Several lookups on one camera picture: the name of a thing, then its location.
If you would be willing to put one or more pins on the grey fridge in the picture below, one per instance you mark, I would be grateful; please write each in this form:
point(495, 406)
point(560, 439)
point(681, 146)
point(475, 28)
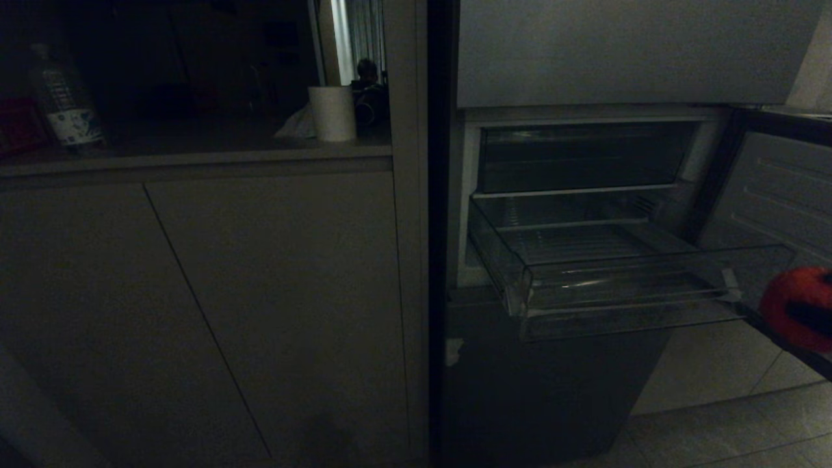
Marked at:
point(559, 195)

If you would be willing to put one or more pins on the clear plastic fridge drawer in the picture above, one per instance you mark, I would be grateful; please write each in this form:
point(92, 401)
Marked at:
point(585, 260)

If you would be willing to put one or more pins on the grey lower fridge door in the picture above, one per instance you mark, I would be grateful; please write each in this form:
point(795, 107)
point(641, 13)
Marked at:
point(546, 383)

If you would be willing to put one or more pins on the grey fridge door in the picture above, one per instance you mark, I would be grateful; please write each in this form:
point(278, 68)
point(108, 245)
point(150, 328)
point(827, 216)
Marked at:
point(546, 383)
point(773, 195)
point(624, 52)

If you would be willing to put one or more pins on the grey upper fridge door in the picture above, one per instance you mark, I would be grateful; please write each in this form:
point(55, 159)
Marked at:
point(624, 52)

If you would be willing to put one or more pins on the grey cabinet door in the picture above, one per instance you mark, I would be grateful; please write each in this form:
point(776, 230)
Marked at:
point(292, 305)
point(84, 338)

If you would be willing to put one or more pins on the white paper towel roll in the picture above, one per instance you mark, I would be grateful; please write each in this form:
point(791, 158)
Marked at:
point(332, 112)

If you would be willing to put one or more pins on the white plastic bag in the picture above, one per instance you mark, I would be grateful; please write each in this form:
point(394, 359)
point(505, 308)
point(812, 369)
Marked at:
point(296, 125)

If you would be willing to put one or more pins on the grey cabinet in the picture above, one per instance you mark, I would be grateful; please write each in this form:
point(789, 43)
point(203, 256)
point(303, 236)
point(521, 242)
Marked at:
point(201, 292)

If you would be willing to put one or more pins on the clear plastic bottle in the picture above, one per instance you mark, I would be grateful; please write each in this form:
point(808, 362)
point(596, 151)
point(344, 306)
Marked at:
point(67, 104)

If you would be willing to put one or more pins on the red box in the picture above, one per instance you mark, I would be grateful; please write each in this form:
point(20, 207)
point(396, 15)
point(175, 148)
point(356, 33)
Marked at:
point(19, 127)

